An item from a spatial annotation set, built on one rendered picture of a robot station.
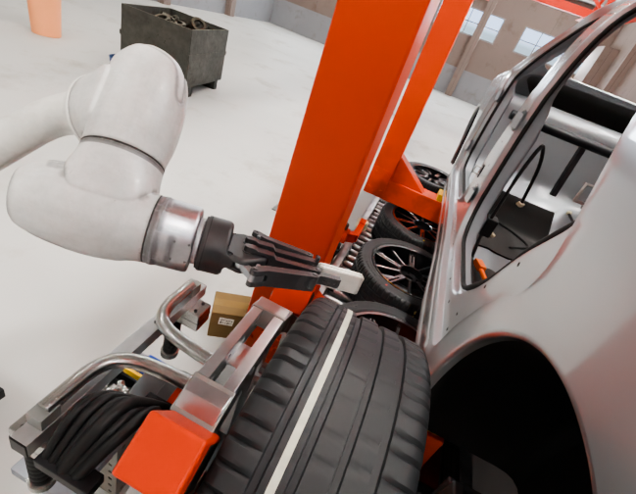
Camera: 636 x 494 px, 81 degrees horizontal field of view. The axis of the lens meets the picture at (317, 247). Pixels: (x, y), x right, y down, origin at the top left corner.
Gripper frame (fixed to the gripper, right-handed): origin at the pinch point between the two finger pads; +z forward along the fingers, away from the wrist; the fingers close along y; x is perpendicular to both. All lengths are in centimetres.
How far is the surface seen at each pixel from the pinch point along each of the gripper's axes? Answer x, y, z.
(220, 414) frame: -17.9, 11.2, -11.6
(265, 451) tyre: -15.7, 17.2, -6.3
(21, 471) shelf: -83, -19, -47
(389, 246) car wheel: -47, -153, 85
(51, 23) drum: -35, -600, -307
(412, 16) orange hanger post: 39.5, -26.9, 3.1
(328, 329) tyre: -9.6, -0.6, 2.4
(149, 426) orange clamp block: -15.1, 16.5, -19.6
